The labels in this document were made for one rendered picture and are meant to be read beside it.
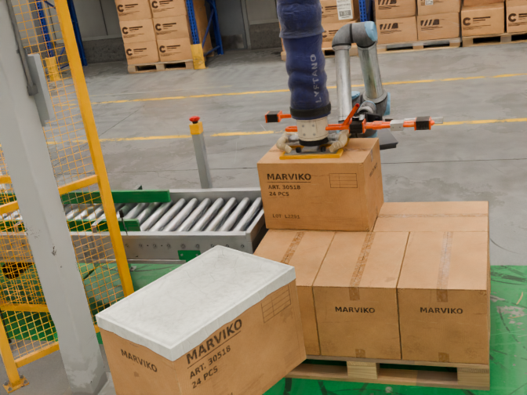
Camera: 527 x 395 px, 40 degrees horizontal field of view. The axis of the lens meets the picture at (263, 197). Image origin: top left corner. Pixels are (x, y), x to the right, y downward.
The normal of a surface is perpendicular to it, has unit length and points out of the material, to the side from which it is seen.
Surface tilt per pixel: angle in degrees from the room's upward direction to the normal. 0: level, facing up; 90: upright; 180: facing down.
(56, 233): 91
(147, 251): 90
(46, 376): 0
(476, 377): 90
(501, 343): 0
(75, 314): 90
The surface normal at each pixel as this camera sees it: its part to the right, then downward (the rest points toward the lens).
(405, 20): -0.29, 0.37
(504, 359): -0.14, -0.92
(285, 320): 0.73, 0.15
